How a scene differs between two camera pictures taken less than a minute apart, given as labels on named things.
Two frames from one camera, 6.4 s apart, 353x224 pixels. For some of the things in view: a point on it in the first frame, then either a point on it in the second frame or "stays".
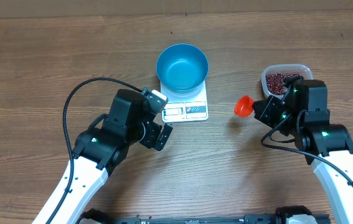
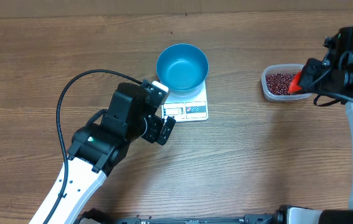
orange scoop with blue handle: x=243 y=106 → x=294 y=86
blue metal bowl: x=182 y=68 stays
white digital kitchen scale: x=185 y=108 stays
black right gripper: x=265 y=109 → x=307 y=76
